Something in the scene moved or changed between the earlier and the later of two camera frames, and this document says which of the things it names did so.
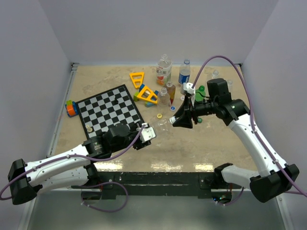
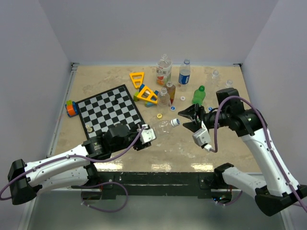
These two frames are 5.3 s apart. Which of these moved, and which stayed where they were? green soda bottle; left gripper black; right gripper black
Moved: right gripper black
Stayed: left gripper black; green soda bottle
